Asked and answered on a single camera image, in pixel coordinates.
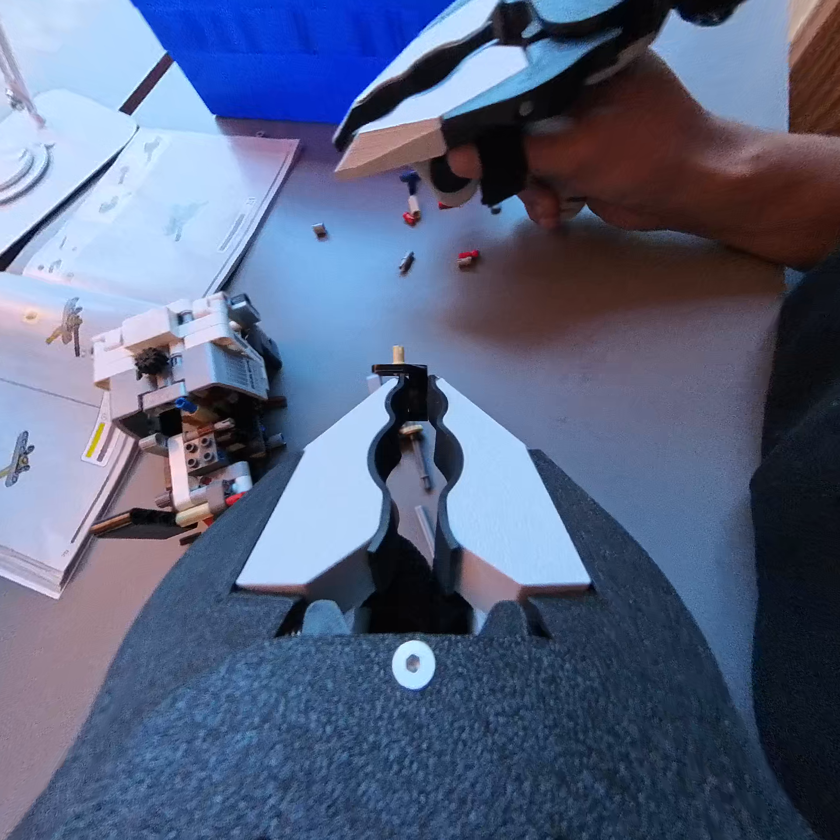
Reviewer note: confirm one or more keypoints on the person's right forearm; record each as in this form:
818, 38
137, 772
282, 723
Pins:
781, 190

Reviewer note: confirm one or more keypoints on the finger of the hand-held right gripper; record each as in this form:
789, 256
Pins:
571, 8
472, 79

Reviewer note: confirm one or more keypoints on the black lego bracket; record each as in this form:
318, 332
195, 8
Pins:
413, 394

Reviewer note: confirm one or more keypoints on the light grey lego axle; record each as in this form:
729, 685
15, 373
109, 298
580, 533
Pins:
425, 531

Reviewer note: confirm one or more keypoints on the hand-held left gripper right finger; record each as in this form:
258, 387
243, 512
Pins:
518, 518

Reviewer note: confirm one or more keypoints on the blue lego tee pin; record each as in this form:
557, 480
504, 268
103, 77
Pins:
409, 177

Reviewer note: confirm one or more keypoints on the wooden cabinet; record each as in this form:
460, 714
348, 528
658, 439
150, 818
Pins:
817, 65

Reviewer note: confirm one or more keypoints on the grey beam lego subassembly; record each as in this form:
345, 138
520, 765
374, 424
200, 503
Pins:
420, 453

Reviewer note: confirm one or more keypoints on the person's right hand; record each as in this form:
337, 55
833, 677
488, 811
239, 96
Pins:
623, 144

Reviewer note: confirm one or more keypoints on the grey lego pin connector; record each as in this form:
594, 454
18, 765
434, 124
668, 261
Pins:
406, 262

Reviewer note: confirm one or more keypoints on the open instruction booklet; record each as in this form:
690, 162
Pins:
151, 216

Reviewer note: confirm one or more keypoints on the blue plastic bin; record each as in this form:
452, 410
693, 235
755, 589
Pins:
282, 59

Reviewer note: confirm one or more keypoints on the partly built lego truck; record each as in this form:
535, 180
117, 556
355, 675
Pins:
190, 407

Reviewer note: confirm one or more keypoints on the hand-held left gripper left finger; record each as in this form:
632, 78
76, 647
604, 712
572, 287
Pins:
315, 512

